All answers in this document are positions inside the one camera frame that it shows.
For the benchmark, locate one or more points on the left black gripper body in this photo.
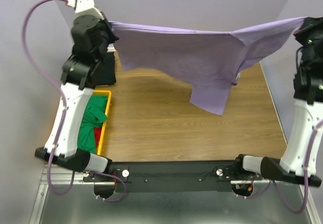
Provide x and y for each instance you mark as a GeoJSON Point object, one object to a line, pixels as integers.
{"type": "Point", "coordinates": [102, 47]}

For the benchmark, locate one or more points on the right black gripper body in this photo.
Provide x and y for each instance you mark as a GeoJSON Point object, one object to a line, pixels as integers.
{"type": "Point", "coordinates": [316, 32]}

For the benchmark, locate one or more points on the purple t shirt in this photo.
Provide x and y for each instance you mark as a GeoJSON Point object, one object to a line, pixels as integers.
{"type": "Point", "coordinates": [210, 61]}

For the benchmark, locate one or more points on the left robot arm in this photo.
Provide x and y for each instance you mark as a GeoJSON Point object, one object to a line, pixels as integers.
{"type": "Point", "coordinates": [79, 79]}

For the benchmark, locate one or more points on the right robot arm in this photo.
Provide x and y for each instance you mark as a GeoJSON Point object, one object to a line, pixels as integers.
{"type": "Point", "coordinates": [298, 163]}

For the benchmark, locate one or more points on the folded black t shirt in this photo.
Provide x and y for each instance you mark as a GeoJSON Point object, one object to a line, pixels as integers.
{"type": "Point", "coordinates": [108, 76]}

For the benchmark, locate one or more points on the yellow plastic bin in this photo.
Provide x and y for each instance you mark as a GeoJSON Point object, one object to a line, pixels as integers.
{"type": "Point", "coordinates": [108, 94]}

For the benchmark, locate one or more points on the green t shirt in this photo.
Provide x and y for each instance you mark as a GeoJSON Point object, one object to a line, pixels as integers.
{"type": "Point", "coordinates": [94, 116]}

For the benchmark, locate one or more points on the red t shirt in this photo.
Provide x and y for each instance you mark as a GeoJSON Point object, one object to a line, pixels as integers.
{"type": "Point", "coordinates": [97, 135]}

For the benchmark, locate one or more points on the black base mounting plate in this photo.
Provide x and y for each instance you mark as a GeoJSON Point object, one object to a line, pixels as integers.
{"type": "Point", "coordinates": [172, 176]}

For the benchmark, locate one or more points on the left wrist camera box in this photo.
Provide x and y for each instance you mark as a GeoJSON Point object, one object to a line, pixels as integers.
{"type": "Point", "coordinates": [84, 7]}

